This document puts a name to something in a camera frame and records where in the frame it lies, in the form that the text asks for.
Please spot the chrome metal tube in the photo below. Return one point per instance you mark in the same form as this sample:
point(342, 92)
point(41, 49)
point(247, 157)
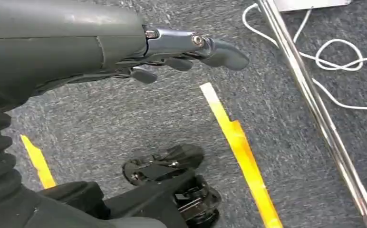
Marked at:
point(312, 94)

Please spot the yellow floor tape outline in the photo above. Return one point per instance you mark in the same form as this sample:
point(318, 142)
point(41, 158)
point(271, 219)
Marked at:
point(243, 151)

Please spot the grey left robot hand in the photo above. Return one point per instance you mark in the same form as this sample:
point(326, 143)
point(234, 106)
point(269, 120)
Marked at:
point(60, 41)

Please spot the white flat plate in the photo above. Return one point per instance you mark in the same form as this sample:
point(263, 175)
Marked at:
point(309, 4)

